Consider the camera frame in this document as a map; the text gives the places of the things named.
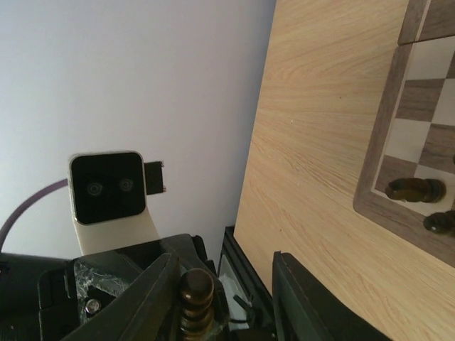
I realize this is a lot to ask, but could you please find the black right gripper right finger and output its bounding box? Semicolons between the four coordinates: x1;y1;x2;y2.
272;251;389;340

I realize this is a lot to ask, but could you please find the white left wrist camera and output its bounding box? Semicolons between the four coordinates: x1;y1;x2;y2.
68;151;166;255

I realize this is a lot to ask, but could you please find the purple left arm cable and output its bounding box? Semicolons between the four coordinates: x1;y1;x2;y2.
0;179;69;246

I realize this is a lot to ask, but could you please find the dark wooden chess piece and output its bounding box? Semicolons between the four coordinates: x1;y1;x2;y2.
178;269;214;340
385;178;446;203
423;210;454;235

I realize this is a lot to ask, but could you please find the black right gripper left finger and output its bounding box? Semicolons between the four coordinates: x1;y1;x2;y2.
65;254;181;341

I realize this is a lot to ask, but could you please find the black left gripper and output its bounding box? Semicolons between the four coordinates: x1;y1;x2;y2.
1;234;228;340

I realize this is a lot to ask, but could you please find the wooden chess board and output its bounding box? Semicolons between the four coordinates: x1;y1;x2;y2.
353;1;454;265

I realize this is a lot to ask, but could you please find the black aluminium frame rail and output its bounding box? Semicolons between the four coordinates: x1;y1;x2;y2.
218;226;277;340

